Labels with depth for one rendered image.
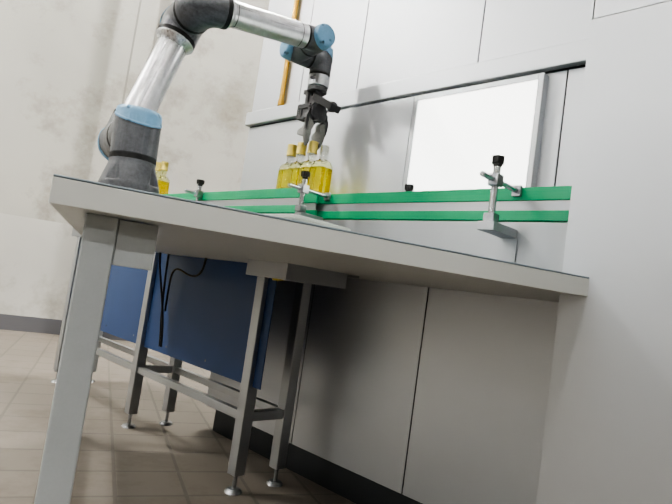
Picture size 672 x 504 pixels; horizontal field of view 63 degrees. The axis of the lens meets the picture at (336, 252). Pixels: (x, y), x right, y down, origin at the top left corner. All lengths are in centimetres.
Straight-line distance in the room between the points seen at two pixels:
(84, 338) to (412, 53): 151
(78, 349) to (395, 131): 134
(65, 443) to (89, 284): 20
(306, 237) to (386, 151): 112
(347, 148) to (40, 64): 367
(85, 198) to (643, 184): 87
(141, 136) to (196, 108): 376
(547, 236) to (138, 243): 87
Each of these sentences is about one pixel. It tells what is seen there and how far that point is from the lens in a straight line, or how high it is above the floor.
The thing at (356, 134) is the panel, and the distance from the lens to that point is 198.
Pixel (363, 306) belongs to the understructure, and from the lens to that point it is 184.
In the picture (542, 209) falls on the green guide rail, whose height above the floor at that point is 91.
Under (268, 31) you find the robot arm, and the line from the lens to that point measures 178.
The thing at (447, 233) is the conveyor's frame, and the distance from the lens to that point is 142.
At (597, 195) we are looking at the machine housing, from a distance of 110.
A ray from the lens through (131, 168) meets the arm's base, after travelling 147.
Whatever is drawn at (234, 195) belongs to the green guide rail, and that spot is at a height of 95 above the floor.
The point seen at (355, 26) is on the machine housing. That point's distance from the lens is 223.
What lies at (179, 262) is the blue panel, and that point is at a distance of 223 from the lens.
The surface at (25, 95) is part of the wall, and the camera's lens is 521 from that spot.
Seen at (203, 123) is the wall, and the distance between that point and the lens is 522.
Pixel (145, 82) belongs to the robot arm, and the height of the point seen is 117.
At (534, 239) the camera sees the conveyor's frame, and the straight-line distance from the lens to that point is 131.
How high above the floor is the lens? 66
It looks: 4 degrees up
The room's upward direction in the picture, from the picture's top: 8 degrees clockwise
